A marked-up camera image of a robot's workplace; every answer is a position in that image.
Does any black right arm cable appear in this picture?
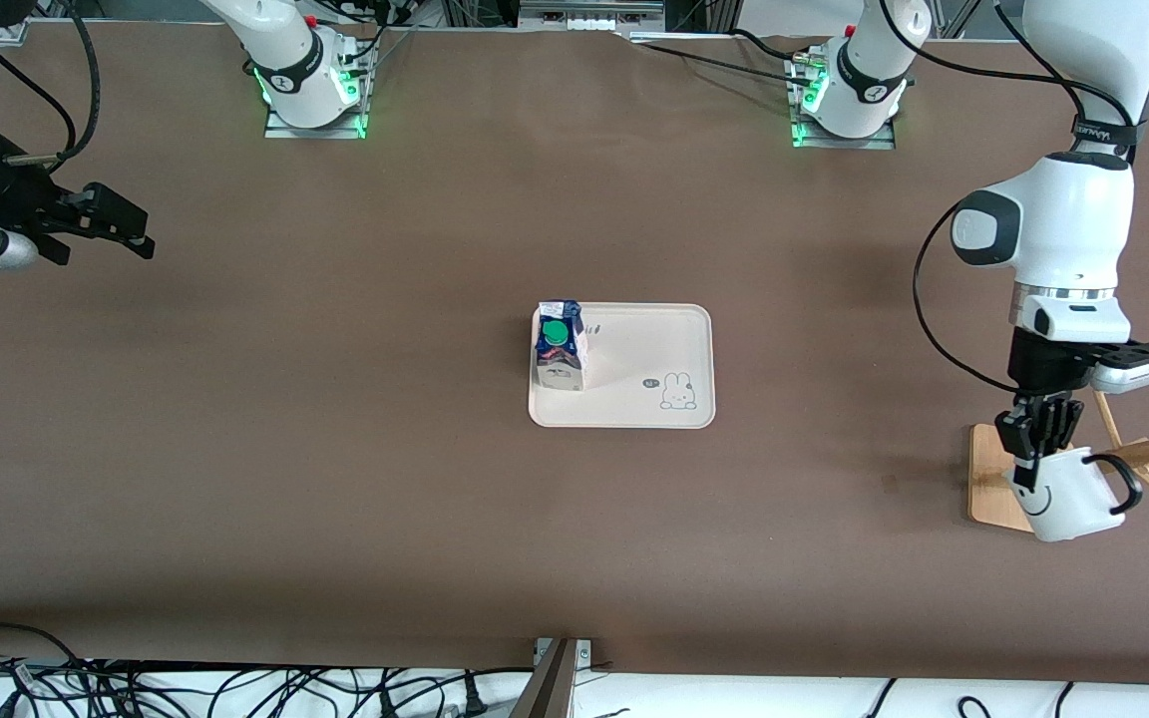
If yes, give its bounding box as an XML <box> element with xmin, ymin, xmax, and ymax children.
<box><xmin>0</xmin><ymin>25</ymin><xmax>77</xmax><ymax>166</ymax></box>
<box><xmin>56</xmin><ymin>0</ymin><xmax>102</xmax><ymax>166</ymax></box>

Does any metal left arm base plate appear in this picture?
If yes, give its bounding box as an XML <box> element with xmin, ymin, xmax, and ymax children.
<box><xmin>789</xmin><ymin>110</ymin><xmax>897</xmax><ymax>151</ymax></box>

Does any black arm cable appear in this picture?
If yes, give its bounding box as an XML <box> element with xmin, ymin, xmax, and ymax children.
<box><xmin>56</xmin><ymin>0</ymin><xmax>102</xmax><ymax>166</ymax></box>
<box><xmin>874</xmin><ymin>0</ymin><xmax>1149</xmax><ymax>392</ymax></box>
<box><xmin>0</xmin><ymin>25</ymin><xmax>77</xmax><ymax>166</ymax></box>

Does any blue milk carton green cap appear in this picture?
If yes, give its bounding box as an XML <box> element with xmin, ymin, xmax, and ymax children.
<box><xmin>533</xmin><ymin>299</ymin><xmax>590</xmax><ymax>393</ymax></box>

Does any white mug with black handle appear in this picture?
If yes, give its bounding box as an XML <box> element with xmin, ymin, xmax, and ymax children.
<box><xmin>1006</xmin><ymin>447</ymin><xmax>1146</xmax><ymax>543</ymax></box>

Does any aluminium profile post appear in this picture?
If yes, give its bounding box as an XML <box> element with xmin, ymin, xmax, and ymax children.
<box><xmin>510</xmin><ymin>638</ymin><xmax>595</xmax><ymax>718</ymax></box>

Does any grey metal frame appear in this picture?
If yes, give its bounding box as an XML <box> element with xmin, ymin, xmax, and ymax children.
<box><xmin>520</xmin><ymin>0</ymin><xmax>665</xmax><ymax>31</ymax></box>

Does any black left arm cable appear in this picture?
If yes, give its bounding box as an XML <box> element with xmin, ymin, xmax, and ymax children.
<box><xmin>874</xmin><ymin>0</ymin><xmax>1149</xmax><ymax>392</ymax></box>

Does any black left base cable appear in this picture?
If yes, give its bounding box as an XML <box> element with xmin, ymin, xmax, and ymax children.
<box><xmin>634</xmin><ymin>28</ymin><xmax>815</xmax><ymax>91</ymax></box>

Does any white tray with bunny print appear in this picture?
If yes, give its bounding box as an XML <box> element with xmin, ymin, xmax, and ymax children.
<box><xmin>529</xmin><ymin>303</ymin><xmax>715</xmax><ymax>430</ymax></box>

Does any wooden mug stand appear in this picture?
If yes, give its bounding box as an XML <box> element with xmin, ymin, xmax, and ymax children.
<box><xmin>968</xmin><ymin>389</ymin><xmax>1149</xmax><ymax>533</ymax></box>

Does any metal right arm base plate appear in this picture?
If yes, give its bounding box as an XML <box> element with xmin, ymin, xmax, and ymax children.
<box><xmin>265</xmin><ymin>100</ymin><xmax>368</xmax><ymax>140</ymax></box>

